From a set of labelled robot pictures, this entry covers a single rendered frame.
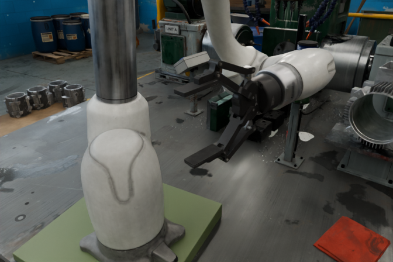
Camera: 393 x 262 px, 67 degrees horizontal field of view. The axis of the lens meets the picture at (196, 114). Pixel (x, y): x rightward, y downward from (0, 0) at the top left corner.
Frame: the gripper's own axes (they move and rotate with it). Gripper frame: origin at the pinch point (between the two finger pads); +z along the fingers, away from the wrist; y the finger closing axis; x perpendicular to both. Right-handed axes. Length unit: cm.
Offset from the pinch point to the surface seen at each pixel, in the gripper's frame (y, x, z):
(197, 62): 13, 65, -53
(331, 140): 30, 3, -56
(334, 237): 39, -13, -30
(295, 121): 24, 13, -51
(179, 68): 14, 67, -45
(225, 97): 28, 51, -56
